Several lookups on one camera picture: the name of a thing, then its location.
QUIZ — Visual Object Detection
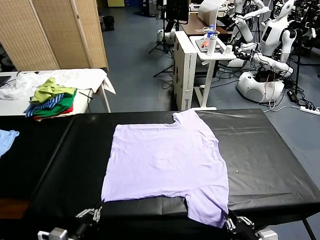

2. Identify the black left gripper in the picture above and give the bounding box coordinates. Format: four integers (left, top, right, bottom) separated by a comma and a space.
69, 202, 104, 240

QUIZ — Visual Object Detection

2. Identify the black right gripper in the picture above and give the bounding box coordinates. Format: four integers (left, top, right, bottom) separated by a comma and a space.
224, 215, 258, 240

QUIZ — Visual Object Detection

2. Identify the lavender t-shirt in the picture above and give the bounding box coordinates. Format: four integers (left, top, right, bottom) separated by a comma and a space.
101, 107, 230, 229

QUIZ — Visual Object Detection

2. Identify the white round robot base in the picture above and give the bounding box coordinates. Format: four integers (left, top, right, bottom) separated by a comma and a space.
156, 28, 176, 46

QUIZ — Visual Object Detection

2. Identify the black metal table leg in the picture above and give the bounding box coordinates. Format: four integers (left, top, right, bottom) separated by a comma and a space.
301, 217, 316, 240

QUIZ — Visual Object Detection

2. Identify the black vinyl table cover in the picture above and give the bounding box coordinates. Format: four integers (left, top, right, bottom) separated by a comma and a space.
24, 107, 320, 240
0, 113, 76, 201

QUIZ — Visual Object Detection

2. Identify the beige garment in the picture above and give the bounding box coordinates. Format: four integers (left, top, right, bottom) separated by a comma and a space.
34, 111, 76, 123

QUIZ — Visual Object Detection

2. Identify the light blue garment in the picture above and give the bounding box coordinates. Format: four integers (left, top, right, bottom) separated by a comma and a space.
0, 129, 20, 158

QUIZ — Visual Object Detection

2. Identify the blue striped garment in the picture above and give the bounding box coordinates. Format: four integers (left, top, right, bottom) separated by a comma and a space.
23, 93, 66, 119

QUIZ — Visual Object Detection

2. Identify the lime green garment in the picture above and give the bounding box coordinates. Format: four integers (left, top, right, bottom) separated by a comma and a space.
30, 76, 76, 105

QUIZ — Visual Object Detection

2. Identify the white power strip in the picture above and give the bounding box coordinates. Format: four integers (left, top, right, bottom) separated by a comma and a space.
299, 105, 320, 113

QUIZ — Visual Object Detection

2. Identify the white tablecloth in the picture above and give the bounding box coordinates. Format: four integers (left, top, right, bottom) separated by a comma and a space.
0, 67, 117, 116

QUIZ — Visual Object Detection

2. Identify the crumpled white garment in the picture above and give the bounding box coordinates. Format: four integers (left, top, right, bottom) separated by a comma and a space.
0, 72, 38, 101

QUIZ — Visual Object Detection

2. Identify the white standing desk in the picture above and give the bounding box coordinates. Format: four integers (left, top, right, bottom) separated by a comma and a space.
189, 34, 237, 111

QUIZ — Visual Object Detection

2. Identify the tall white cardboard box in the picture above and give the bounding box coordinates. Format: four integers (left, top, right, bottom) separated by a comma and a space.
173, 30, 198, 111

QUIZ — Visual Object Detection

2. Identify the black laptop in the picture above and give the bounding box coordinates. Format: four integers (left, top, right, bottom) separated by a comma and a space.
0, 75, 12, 88

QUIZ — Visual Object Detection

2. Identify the black monitor tripod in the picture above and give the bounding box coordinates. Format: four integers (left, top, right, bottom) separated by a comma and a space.
152, 22, 180, 78

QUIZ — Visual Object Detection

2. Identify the black pole stand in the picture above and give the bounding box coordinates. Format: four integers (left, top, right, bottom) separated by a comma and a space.
293, 27, 305, 93

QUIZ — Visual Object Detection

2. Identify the white tumbler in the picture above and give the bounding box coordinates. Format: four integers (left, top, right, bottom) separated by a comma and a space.
206, 34, 217, 56

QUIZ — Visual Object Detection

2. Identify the grey tablet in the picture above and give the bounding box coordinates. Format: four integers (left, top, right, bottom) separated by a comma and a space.
195, 38, 226, 53

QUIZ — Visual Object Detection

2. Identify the bamboo folding screen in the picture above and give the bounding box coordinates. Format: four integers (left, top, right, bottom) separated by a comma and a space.
0, 0, 109, 72

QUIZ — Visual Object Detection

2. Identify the black trash bin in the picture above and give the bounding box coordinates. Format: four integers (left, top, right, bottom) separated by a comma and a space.
102, 15, 115, 32

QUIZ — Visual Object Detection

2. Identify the black light stand tripod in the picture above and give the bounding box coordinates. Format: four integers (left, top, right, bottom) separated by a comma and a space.
148, 0, 174, 55

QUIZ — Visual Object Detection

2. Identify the brown wooden desk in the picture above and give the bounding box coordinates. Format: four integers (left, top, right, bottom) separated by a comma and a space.
179, 12, 233, 36

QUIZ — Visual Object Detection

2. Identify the white curved panel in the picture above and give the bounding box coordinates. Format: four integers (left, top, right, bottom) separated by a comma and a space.
198, 0, 225, 25

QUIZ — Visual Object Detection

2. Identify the black monitor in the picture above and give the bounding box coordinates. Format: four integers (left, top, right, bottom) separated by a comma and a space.
164, 0, 190, 26

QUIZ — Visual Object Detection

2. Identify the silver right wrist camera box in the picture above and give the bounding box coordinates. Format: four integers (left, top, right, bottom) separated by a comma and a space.
257, 228, 278, 240

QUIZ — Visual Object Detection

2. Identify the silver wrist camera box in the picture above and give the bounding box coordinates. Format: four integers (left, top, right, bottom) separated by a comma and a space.
37, 227, 69, 240
257, 228, 278, 240

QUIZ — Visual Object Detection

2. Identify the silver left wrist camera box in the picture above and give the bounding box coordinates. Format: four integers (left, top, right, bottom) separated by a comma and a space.
37, 227, 69, 240

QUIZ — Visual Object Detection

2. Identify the thin black cable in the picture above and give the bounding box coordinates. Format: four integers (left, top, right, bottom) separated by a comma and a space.
78, 90, 96, 101

